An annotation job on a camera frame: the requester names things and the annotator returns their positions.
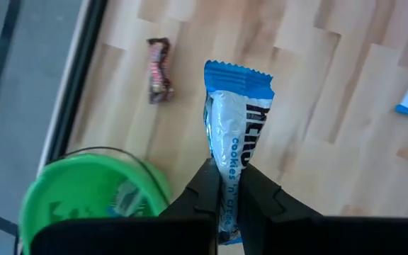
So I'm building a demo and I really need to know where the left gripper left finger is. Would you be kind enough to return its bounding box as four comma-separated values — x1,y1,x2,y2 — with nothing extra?
30,158,222,255

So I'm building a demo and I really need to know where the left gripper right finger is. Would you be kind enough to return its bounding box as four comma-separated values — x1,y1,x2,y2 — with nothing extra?
237,164,408,255

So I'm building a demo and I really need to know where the green plastic bucket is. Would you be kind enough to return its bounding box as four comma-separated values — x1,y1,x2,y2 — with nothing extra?
18,147,173,255

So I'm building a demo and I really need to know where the twisted brown PayDay bar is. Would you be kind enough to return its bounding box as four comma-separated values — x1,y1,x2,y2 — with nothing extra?
146,37,175,105

